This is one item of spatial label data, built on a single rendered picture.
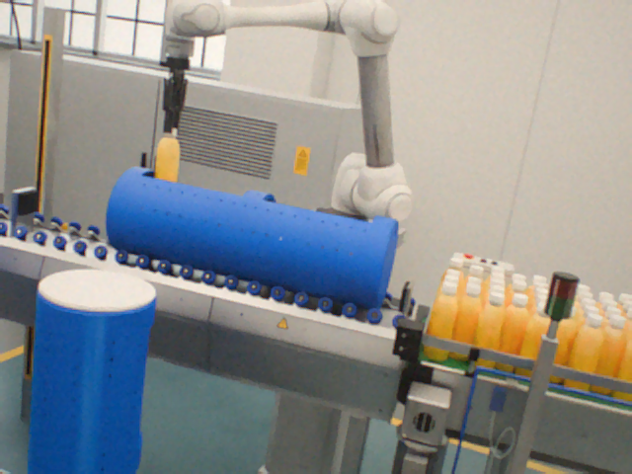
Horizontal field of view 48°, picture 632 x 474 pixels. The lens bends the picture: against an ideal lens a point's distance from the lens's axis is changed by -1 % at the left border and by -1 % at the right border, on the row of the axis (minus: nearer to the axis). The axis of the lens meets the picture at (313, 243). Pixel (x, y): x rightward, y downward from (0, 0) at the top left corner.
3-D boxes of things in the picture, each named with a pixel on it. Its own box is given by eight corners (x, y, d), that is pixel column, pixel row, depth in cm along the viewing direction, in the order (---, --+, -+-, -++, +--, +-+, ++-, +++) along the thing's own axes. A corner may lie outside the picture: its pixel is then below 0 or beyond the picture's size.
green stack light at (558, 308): (542, 307, 172) (546, 288, 171) (569, 313, 170) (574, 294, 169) (543, 315, 166) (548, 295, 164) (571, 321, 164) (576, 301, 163)
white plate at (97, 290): (108, 317, 156) (107, 322, 157) (177, 288, 181) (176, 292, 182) (13, 285, 166) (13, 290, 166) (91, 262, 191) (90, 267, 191)
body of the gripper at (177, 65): (173, 55, 222) (170, 85, 225) (161, 53, 214) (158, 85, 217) (196, 58, 221) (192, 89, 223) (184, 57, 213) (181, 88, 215)
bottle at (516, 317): (517, 374, 196) (534, 307, 192) (492, 369, 197) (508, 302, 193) (515, 364, 204) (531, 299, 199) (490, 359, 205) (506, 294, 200)
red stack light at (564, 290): (546, 288, 171) (550, 273, 170) (574, 294, 169) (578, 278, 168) (548, 295, 164) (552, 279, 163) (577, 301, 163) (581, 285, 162)
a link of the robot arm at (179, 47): (160, 35, 213) (158, 54, 214) (188, 39, 211) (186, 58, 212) (174, 37, 221) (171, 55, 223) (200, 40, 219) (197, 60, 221)
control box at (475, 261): (448, 278, 244) (454, 250, 242) (507, 291, 240) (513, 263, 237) (446, 286, 235) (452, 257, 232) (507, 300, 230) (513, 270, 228)
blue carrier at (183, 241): (141, 246, 248) (153, 166, 243) (385, 302, 229) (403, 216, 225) (99, 257, 220) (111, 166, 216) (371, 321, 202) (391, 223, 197)
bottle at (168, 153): (148, 193, 229) (154, 130, 224) (169, 193, 233) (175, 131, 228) (159, 197, 223) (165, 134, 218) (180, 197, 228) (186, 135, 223)
